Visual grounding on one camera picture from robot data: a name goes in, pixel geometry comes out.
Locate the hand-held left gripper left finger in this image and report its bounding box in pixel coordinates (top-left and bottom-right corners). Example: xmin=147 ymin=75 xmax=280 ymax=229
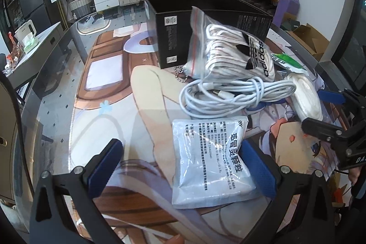
xmin=29 ymin=138 xmax=124 ymax=244

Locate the woven laundry basket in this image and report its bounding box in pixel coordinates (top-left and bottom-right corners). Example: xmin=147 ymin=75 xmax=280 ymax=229
xmin=69 ymin=0 xmax=92 ymax=19

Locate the printed desk mat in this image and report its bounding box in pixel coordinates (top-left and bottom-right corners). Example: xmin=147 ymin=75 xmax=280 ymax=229
xmin=69 ymin=24 xmax=355 ymax=244

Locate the white plush goose toy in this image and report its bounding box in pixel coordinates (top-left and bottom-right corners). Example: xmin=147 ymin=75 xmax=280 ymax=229
xmin=284 ymin=72 xmax=323 ymax=122

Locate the white medicine packet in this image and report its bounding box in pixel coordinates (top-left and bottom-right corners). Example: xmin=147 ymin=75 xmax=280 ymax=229
xmin=172 ymin=116 xmax=257 ymax=209

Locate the zip bag of white socks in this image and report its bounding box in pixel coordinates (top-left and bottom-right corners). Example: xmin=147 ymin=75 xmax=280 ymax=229
xmin=183 ymin=6 xmax=276 ymax=82

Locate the brown cardboard box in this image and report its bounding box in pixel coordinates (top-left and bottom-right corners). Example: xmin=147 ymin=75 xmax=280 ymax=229
xmin=287 ymin=23 xmax=330 ymax=62

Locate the person's left hand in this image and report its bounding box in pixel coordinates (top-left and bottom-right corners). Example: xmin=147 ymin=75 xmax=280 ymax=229
xmin=156 ymin=234 xmax=185 ymax=244

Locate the metal ball chain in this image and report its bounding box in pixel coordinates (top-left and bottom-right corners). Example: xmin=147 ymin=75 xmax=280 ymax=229
xmin=174 ymin=65 xmax=191 ymax=85

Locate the beige cabinet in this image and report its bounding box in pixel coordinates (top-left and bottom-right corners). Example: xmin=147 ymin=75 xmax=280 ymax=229
xmin=0 ymin=81 xmax=19 ymax=207

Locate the grey side table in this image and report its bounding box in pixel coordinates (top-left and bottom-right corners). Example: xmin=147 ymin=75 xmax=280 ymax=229
xmin=0 ymin=21 xmax=73 ymax=91

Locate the white electric kettle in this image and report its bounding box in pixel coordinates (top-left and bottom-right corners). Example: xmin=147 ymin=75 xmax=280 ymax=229
xmin=14 ymin=19 xmax=38 ymax=43

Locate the white charging cable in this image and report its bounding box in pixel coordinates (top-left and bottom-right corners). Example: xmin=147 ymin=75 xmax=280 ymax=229
xmin=179 ymin=77 xmax=296 ymax=121

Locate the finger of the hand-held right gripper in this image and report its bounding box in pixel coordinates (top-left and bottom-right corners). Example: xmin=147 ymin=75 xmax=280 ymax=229
xmin=301 ymin=117 xmax=348 ymax=149
xmin=317 ymin=89 xmax=366 ymax=126

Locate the black window frame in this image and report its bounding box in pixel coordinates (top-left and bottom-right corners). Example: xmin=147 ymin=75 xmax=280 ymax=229
xmin=332 ymin=0 xmax=366 ymax=91

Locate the person's right hand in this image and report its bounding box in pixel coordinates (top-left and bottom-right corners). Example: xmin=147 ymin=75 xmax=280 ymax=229
xmin=349 ymin=166 xmax=363 ymax=186

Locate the green tissue pack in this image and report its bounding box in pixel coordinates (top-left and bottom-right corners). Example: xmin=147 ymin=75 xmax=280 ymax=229
xmin=23 ymin=35 xmax=40 ymax=54

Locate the red snack bag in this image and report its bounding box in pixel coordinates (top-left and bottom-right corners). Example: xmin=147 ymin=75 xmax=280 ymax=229
xmin=3 ymin=32 xmax=23 ymax=73

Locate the green and white packet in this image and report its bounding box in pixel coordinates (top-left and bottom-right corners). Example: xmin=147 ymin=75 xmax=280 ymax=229
xmin=270 ymin=52 xmax=308 ymax=76

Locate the purple yoga mat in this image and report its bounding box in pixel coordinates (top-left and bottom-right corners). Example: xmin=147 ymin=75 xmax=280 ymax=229
xmin=276 ymin=0 xmax=300 ymax=24

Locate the black cardboard box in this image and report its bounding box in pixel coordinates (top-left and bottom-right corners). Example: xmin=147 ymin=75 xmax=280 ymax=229
xmin=144 ymin=0 xmax=273 ymax=70

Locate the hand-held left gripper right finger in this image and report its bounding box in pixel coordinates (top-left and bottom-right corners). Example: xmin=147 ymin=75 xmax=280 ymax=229
xmin=242 ymin=141 xmax=335 ymax=244

